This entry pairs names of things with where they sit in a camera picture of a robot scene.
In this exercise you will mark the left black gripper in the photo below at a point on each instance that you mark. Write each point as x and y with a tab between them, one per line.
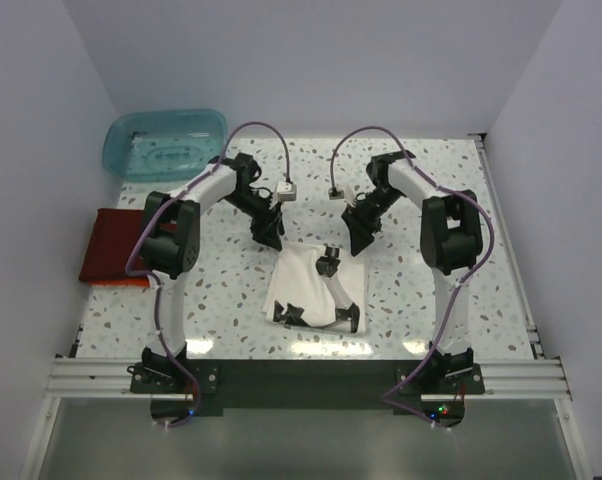
271	235

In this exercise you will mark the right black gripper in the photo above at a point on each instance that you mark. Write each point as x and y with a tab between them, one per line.
361	227

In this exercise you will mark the white t shirt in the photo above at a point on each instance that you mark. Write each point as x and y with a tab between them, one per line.
318	287

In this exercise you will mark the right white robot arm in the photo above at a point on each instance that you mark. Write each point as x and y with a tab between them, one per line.
450	243

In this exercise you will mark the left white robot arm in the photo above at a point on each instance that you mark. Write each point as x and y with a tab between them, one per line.
169	246

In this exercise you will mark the teal plastic bin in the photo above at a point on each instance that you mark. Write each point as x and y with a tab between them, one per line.
163	146

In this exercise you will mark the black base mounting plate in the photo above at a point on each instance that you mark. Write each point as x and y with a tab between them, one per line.
215	386

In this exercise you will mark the folded dark red shirt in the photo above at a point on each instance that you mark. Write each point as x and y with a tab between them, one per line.
114	235

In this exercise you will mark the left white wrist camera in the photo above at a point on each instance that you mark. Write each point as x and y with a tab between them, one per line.
285	191

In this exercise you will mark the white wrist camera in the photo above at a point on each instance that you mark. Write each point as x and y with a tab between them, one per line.
346	193
285	191

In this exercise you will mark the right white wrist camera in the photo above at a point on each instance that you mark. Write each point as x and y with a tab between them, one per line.
346	193

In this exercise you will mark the aluminium extrusion rail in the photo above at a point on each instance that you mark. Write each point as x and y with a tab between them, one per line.
503	379

